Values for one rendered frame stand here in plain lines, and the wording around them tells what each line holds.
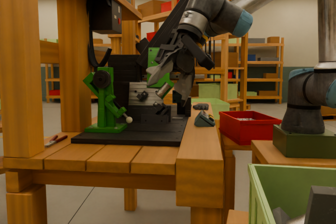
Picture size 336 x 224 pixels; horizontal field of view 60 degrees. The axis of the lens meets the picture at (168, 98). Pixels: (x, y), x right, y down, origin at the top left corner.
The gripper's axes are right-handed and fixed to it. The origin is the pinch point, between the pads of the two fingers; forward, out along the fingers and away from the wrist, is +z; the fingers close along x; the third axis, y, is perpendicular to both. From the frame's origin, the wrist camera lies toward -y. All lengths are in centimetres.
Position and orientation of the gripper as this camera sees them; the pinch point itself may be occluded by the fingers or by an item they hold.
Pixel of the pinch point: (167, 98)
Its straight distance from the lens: 76.9
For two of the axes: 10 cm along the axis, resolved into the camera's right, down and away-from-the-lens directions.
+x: -6.1, -3.6, -7.1
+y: -7.0, -1.8, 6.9
